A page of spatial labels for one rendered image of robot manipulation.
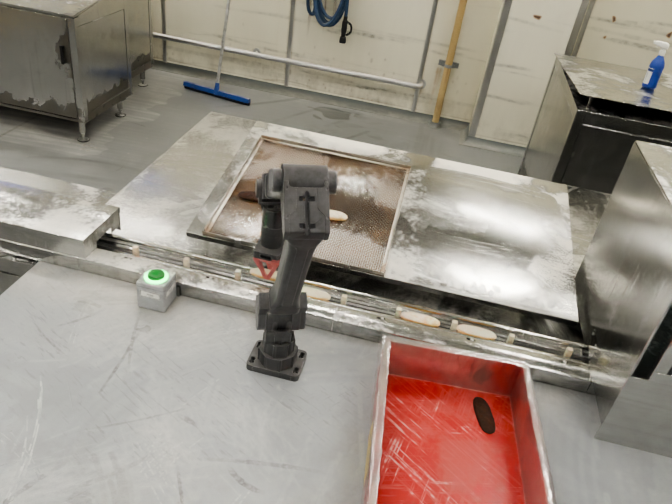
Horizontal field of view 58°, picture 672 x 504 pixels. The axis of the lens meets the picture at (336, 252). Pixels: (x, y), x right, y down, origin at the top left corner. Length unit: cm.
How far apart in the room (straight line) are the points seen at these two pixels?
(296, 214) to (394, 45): 414
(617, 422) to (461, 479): 37
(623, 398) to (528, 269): 50
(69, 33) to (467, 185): 275
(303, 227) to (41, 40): 329
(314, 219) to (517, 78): 390
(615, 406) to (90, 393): 107
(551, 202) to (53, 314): 144
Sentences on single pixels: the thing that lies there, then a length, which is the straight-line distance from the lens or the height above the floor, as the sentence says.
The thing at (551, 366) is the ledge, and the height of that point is 86.
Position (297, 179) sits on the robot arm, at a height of 134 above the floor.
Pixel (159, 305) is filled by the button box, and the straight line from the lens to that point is 149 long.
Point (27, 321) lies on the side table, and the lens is 154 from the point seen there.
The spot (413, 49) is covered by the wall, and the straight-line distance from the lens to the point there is 505.
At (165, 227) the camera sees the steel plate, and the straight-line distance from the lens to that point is 182.
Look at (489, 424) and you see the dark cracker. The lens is 136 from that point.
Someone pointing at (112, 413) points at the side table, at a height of 82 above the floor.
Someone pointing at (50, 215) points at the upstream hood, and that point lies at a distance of 171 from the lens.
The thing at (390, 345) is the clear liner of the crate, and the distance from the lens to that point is 132.
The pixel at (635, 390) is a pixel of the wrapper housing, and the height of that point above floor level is 98.
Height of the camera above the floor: 179
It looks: 34 degrees down
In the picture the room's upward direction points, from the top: 9 degrees clockwise
